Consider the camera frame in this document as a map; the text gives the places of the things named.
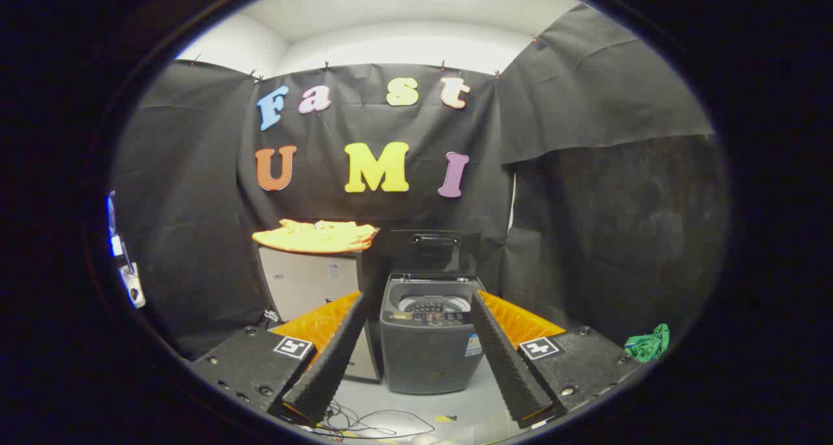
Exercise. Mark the dark washing machine lid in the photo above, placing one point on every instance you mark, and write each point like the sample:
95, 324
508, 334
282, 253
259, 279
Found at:
433, 253

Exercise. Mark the black backdrop cloth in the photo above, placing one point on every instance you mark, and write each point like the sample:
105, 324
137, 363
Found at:
573, 224

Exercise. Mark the orange polo shirt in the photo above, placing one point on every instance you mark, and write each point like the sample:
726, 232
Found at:
319, 237

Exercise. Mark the green cloth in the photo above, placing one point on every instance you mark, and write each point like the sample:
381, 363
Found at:
647, 345

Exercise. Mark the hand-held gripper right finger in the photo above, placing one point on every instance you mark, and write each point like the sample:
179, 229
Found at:
501, 360

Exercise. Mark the grey cabinet with white door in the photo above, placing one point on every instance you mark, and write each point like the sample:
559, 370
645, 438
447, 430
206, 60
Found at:
306, 282

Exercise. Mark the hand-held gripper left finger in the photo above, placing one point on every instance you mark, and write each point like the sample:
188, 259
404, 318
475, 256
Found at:
335, 360

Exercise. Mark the dark grey washing machine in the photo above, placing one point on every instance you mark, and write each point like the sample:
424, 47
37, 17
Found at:
426, 360

